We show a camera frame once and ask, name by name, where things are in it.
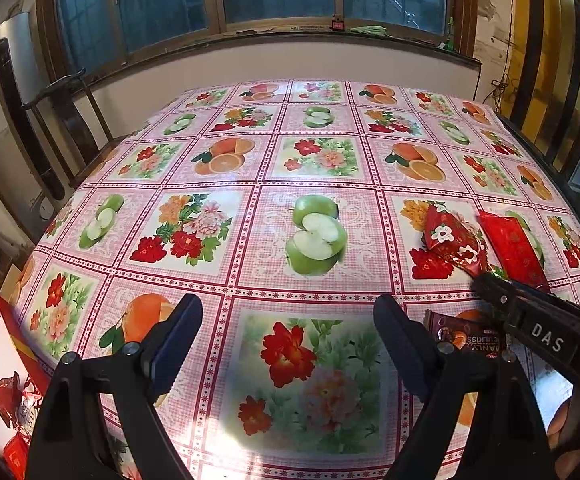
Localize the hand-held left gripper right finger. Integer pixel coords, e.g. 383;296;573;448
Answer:
373;293;557;480

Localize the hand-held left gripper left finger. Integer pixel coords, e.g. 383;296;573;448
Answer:
26;293;205;480

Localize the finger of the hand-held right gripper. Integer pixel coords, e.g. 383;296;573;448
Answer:
472;274;562;329

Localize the red long packet gold print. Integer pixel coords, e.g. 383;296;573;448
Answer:
476;210;552;295

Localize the brown cookie snack packet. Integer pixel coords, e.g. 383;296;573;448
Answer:
424;309;510;359

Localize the red flower snack packet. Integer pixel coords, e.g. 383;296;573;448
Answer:
421;201;489;279

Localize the dark red snack packet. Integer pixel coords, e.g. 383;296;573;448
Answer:
0;372;21;428

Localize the fruit and flower printed tablecloth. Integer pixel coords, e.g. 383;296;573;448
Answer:
7;79;580;480

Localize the dark wooden chair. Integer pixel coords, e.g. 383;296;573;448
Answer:
22;74;125;191

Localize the yellow framed glass door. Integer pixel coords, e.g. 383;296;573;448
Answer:
507;0;580;196

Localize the tower air conditioner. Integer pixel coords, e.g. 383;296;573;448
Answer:
0;10;68;221

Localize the hanging cable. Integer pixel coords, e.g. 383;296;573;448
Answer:
490;72;513;111

